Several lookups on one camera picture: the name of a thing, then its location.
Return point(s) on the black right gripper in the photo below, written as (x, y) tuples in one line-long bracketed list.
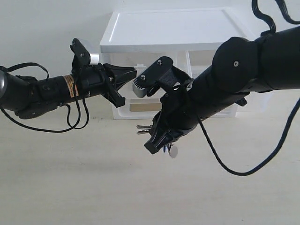
[(169, 124)]

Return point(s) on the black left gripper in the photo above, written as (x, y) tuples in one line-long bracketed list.
[(105, 80)]

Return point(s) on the key bunch with blue fob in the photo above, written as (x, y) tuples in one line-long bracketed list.
[(159, 140)]

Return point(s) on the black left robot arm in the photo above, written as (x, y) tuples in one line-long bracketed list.
[(29, 98)]

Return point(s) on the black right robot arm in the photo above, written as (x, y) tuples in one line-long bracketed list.
[(239, 67)]

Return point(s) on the white plastic drawer cabinet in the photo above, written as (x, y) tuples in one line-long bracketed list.
[(176, 30)]

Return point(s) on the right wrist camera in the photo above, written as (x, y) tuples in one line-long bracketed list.
[(146, 84)]

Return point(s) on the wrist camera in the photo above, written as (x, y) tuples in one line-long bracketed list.
[(146, 84), (85, 54)]

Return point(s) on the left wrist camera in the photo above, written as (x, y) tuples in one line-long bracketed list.
[(85, 54)]

